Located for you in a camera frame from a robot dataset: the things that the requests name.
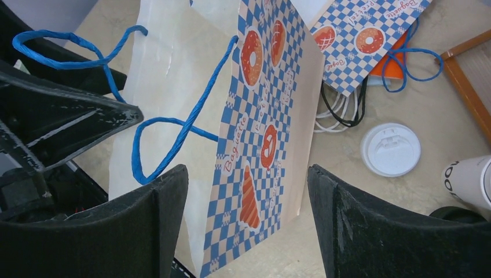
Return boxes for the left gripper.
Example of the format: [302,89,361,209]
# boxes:
[1,71,143,223]

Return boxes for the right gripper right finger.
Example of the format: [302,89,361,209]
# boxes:
[307,165,490,277]

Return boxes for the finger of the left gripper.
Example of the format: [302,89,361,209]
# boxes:
[1,8,111,96]

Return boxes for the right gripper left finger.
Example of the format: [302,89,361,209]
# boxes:
[1,164,189,277]

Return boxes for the checkered paper bag blue handles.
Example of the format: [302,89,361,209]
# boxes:
[13,1,324,277]

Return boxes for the white cup lid far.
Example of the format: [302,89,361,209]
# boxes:
[360,123,422,178]

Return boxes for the stack of black lids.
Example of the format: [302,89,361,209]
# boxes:
[429,206,487,224]

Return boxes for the stack of white paper cups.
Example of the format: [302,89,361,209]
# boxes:
[441,155,490,210]

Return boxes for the stack of flat paper bags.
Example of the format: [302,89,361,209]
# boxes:
[294,0,434,133]

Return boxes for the wooden shelf rack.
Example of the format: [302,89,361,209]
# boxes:
[435,30,490,142]

